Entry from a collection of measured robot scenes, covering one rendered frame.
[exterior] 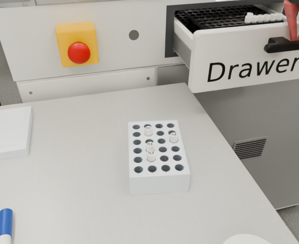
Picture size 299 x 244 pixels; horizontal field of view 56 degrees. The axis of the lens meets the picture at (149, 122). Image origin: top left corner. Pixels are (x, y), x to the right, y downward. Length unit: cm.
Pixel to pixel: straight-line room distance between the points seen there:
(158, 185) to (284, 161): 76
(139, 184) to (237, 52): 28
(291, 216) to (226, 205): 105
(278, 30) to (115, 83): 34
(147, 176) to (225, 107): 46
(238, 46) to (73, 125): 33
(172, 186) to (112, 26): 34
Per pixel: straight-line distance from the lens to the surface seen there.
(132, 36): 61
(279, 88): 86
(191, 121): 55
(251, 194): 44
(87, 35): 55
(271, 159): 106
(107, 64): 63
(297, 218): 146
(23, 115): 58
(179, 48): 61
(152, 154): 40
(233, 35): 50
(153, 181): 40
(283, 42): 52
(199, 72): 50
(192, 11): 68
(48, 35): 60
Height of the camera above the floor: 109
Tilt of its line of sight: 38 degrees down
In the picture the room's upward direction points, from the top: straight up
